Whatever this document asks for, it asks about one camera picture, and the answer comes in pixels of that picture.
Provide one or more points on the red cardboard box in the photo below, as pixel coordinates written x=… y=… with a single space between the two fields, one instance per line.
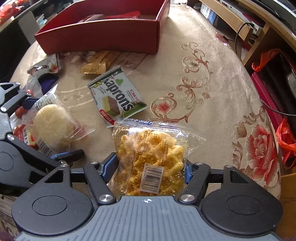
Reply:
x=64 y=33

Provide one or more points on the red snack packet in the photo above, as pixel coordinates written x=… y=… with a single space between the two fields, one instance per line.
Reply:
x=21 y=131

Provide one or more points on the beige floral tablecloth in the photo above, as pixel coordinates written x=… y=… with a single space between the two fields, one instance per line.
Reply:
x=197 y=82

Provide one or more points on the yellow puffed snack bag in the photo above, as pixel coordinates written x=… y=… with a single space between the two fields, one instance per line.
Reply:
x=152 y=157

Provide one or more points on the gold foil snack packet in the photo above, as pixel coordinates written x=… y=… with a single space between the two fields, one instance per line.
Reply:
x=100 y=62

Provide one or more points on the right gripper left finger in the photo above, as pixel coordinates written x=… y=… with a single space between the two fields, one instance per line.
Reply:
x=98 y=175

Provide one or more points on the wooden TV cabinet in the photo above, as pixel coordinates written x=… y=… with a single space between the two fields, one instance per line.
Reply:
x=274 y=33

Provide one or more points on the round rice cake packet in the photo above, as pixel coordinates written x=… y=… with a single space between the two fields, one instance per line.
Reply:
x=52 y=125

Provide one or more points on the green Kaprons wafer packet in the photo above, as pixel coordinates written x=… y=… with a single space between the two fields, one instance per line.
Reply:
x=115 y=96

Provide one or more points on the dark glass coffee table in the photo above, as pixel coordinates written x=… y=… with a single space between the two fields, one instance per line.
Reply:
x=17 y=35

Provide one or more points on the orange red plastic bag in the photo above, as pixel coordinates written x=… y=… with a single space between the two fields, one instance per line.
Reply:
x=274 y=79

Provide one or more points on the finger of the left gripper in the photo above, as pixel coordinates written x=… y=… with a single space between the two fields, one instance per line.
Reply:
x=68 y=158
x=26 y=101

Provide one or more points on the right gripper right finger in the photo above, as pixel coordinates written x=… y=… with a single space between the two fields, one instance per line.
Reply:
x=196 y=175

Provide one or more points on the silver white pouch snack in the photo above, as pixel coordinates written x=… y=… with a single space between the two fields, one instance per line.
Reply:
x=51 y=64

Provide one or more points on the blue purple snack bag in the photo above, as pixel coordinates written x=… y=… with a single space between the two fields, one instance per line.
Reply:
x=46 y=81

